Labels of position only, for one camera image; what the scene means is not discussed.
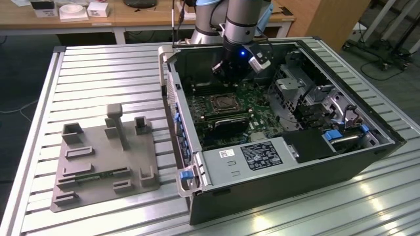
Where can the white box with black top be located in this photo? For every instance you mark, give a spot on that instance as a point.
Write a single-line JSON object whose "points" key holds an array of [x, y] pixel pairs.
{"points": [[45, 12]]}

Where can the small blue drive clip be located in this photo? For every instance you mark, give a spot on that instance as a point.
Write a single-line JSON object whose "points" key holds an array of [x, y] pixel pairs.
{"points": [[363, 129]]}

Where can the metal CPU socket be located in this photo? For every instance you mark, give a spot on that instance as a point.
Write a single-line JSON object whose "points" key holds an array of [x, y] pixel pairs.
{"points": [[242, 111]]}

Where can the grey power supply unit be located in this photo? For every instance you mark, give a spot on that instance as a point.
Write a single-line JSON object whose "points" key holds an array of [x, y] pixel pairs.
{"points": [[223, 169]]}

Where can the black plastic shroud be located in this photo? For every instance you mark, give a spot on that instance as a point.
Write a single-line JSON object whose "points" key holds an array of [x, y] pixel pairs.
{"points": [[309, 145]]}

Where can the grey parts rack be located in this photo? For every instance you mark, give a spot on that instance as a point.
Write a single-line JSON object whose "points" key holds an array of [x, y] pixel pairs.
{"points": [[98, 147]]}

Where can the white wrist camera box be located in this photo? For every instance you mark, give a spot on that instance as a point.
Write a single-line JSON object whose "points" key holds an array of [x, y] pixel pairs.
{"points": [[261, 61]]}

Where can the large blue drive clip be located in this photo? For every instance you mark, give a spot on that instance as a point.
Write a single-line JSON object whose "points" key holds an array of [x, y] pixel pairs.
{"points": [[333, 135]]}

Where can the white round holder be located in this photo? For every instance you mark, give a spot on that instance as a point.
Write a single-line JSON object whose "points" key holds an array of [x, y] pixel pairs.
{"points": [[74, 14]]}

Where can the black open PC case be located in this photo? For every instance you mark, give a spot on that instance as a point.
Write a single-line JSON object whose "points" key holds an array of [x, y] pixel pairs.
{"points": [[279, 196]]}

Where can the plain white box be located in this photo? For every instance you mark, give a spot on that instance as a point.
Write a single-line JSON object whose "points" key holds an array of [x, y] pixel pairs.
{"points": [[98, 9]]}

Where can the black round object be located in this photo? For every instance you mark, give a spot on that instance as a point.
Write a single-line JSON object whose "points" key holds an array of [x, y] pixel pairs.
{"points": [[141, 3]]}

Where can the black graphics card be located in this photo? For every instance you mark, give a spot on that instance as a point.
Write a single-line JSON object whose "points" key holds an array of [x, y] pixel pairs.
{"points": [[230, 129]]}

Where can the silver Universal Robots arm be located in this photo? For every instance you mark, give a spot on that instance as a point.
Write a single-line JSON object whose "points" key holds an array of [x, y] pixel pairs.
{"points": [[243, 19]]}

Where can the black wheeled equipment stand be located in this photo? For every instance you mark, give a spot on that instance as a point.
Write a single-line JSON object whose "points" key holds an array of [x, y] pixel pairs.
{"points": [[371, 50]]}

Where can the wooden desk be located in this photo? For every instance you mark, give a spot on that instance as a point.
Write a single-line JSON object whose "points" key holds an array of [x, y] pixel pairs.
{"points": [[138, 17]]}

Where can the metal disk bay cage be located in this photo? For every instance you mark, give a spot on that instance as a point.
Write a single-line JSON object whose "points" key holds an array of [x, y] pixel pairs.
{"points": [[287, 84]]}

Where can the small silver chipset heatsink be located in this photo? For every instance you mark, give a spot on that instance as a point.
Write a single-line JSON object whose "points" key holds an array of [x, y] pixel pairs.
{"points": [[259, 136]]}

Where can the blue case latch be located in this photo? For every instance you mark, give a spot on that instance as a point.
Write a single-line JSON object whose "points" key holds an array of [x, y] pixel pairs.
{"points": [[186, 175]]}

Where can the green motherboard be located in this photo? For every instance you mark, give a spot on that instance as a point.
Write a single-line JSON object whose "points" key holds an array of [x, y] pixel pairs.
{"points": [[263, 118]]}

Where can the wooden cabinet panel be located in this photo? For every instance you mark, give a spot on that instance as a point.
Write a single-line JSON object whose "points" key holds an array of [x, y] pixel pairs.
{"points": [[335, 27]]}

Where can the green RAM stick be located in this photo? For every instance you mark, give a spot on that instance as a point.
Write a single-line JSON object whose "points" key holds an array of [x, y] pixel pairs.
{"points": [[95, 176]]}

